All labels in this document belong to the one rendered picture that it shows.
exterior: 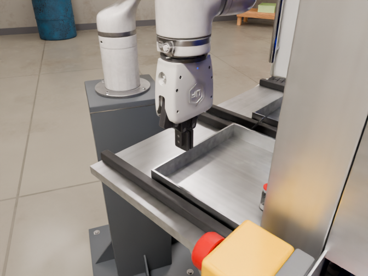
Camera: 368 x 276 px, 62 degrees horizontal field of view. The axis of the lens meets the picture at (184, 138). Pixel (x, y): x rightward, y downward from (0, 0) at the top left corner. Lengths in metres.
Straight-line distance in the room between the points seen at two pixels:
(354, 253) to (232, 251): 0.10
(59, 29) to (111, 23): 5.03
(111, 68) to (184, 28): 0.61
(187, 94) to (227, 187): 0.20
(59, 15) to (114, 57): 4.98
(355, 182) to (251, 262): 0.11
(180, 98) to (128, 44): 0.56
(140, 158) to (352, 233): 0.47
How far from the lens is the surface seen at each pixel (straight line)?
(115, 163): 0.64
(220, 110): 0.84
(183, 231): 0.51
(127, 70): 1.03
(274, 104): 0.89
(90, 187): 2.06
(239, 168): 0.64
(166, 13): 0.46
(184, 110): 0.49
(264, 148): 0.72
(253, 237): 0.31
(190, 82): 0.49
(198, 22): 0.46
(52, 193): 2.09
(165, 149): 0.70
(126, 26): 1.00
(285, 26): 1.37
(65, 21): 6.03
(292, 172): 0.29
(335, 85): 0.25
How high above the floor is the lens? 1.26
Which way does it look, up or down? 30 degrees down
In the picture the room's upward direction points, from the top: straight up
